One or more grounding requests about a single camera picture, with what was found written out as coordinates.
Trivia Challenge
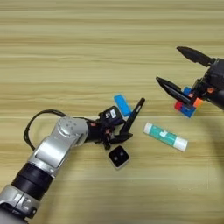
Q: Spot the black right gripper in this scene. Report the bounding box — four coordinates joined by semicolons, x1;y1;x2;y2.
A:
156;45;224;108

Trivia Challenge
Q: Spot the black marker pen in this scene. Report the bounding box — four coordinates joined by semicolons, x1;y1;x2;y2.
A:
120;97;146;138

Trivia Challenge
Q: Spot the green white glue stick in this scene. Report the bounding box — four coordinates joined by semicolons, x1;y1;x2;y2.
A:
143;122;188;152

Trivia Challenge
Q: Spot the blue eraser block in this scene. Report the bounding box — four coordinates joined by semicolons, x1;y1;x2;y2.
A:
113;94;133;117

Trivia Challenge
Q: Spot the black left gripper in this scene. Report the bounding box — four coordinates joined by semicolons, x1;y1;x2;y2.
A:
97;105;134;150

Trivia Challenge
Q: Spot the black square box white base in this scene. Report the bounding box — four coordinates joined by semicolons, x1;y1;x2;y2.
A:
108;145;130;170

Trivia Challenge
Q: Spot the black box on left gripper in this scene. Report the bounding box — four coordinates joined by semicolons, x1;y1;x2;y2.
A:
103;105;123;121

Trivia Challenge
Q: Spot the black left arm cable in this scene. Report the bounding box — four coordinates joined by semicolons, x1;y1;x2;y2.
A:
23;108;99;152

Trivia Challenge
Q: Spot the multicolour puzzle cube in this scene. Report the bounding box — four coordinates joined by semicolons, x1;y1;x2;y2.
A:
174;86;204;119

